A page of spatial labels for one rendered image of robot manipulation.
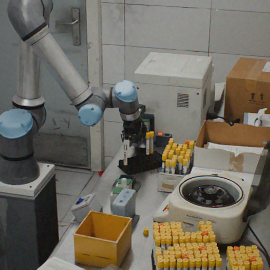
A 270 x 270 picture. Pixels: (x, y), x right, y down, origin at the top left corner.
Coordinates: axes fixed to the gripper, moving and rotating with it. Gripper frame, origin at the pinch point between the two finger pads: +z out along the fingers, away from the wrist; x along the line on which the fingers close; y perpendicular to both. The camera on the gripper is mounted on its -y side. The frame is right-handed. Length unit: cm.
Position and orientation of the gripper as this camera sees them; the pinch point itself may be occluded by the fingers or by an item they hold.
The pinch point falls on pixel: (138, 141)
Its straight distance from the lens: 238.5
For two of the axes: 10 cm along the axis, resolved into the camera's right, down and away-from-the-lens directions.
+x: 9.7, 1.1, -2.3
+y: -2.2, 8.1, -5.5
